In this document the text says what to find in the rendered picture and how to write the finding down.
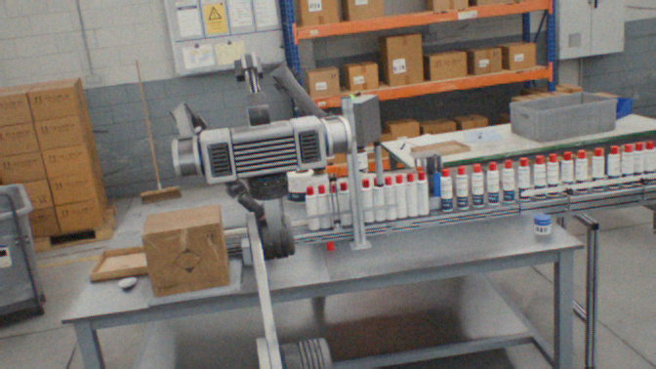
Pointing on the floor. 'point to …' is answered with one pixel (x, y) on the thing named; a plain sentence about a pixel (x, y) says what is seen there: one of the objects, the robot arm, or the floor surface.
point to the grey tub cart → (18, 254)
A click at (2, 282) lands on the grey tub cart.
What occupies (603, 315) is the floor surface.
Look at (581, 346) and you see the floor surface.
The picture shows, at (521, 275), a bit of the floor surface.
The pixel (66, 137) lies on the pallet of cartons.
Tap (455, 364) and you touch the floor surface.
